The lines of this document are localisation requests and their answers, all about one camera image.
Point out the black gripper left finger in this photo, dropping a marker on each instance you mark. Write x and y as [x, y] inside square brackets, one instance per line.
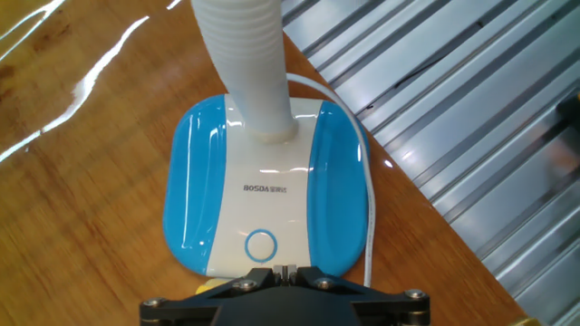
[244, 283]

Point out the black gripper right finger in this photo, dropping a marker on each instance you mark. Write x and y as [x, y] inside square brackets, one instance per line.
[331, 283]

